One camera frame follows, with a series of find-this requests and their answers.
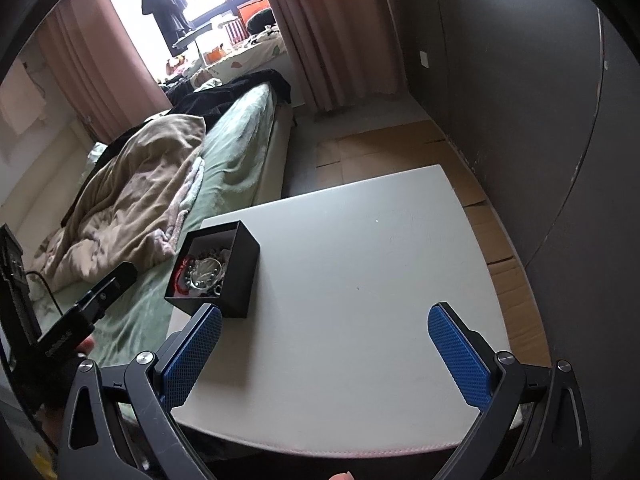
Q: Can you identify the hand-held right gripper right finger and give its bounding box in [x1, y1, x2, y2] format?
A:
[426, 301, 593, 480]

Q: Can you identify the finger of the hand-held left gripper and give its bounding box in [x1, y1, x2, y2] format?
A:
[75, 261, 138, 323]

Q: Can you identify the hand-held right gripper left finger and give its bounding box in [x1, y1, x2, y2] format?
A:
[59, 302, 223, 480]

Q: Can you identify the red string bracelet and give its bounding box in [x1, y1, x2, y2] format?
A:
[171, 255, 197, 297]

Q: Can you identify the silver chain necklace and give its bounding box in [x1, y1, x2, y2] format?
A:
[184, 256, 227, 298]

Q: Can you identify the black jewelry box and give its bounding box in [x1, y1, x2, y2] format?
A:
[164, 220, 261, 319]

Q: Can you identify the dark grey bead bracelet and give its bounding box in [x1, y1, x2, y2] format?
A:
[197, 245, 235, 263]

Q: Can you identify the beige blanket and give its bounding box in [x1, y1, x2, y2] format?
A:
[32, 115, 208, 291]

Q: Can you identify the bed with beige blanket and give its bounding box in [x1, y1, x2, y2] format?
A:
[0, 82, 296, 376]

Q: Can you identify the cream hanging towel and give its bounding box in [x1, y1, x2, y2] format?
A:
[0, 57, 49, 137]

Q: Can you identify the pink curtain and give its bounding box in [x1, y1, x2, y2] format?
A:
[260, 0, 401, 113]
[37, 0, 173, 146]

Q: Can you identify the black clothing pile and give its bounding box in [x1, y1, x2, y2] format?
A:
[95, 71, 292, 166]

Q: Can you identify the windowsill printed cloth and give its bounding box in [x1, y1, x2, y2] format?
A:
[160, 35, 288, 92]

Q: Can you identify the red striped box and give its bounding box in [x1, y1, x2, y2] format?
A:
[225, 17, 249, 44]

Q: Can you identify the hanging dark garment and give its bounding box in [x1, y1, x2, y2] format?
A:
[136, 0, 193, 47]

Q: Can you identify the black cable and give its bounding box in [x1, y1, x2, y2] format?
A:
[25, 270, 66, 313]

